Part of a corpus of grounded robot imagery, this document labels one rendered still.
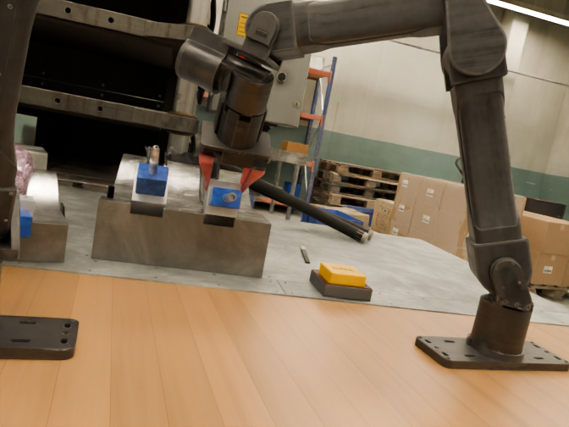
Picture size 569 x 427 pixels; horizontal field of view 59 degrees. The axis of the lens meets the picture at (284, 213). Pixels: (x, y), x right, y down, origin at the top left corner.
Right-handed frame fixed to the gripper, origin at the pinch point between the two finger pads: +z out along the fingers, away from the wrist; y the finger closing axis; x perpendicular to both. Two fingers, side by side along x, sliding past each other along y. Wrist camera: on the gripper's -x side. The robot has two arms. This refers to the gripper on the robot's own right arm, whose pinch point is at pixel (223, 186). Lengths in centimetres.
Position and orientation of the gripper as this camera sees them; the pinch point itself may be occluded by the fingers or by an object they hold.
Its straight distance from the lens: 78.4
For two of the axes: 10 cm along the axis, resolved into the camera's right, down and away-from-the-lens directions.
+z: -2.8, 7.4, 6.2
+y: -9.6, -1.5, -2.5
